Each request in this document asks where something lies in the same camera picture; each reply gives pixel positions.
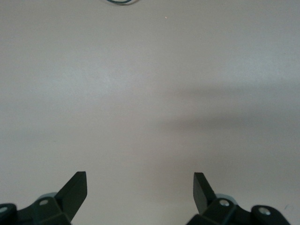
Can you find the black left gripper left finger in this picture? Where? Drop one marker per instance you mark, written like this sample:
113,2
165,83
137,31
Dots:
70,197

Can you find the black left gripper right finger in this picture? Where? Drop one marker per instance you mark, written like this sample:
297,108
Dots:
206,201

